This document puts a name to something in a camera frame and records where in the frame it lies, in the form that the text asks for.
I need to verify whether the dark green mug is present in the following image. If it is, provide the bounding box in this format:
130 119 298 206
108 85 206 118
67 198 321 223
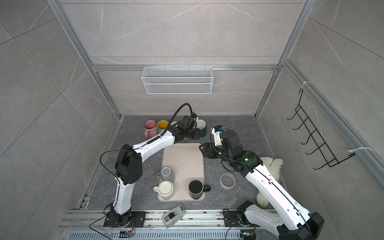
197 119 207 138

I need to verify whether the blue butterfly mug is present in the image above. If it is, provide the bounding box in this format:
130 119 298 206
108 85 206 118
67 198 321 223
157 120 169 134

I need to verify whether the pink patterned mug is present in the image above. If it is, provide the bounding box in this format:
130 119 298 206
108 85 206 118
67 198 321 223
144 120 158 139

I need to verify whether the black mug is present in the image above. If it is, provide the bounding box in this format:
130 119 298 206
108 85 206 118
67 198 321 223
188 180 211 200

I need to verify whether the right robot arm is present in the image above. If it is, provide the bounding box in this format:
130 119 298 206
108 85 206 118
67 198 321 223
200 125 325 240

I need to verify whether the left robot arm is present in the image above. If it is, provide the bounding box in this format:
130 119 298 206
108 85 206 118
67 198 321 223
104 103 200 228

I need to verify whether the grey mug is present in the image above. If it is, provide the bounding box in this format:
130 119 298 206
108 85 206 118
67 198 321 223
156 167 176 183

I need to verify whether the white mug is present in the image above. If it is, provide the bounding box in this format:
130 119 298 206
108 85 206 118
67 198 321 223
153 181 174 201

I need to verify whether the beige plastic tray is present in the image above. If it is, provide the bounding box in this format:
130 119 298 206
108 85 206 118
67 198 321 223
158 143 205 202

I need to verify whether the tape roll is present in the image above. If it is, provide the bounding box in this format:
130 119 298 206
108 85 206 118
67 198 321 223
220 173 236 190

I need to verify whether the white teddy bear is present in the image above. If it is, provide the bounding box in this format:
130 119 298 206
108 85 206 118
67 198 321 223
256 157 283 208

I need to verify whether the white wire mesh basket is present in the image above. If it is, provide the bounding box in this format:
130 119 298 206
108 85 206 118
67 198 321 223
141 67 214 95

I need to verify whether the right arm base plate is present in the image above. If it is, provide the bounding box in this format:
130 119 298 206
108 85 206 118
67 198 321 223
222 210 255 227

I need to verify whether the black wire hook rack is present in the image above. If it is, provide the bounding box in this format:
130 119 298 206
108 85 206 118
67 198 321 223
287 89 356 170

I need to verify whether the grey camera box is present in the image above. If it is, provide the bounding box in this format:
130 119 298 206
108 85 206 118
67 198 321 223
162 205 186 229

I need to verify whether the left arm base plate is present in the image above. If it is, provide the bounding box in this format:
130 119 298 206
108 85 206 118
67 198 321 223
103 211 146 228

